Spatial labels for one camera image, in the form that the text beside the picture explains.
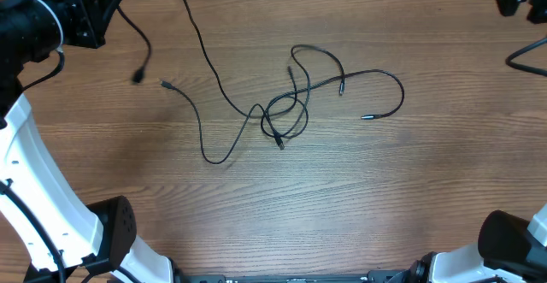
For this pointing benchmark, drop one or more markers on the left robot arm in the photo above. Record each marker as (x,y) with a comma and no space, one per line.
(60,232)

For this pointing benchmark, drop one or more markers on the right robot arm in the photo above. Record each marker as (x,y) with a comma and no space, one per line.
(509,248)

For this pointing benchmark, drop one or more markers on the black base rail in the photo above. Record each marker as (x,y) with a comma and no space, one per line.
(295,278)

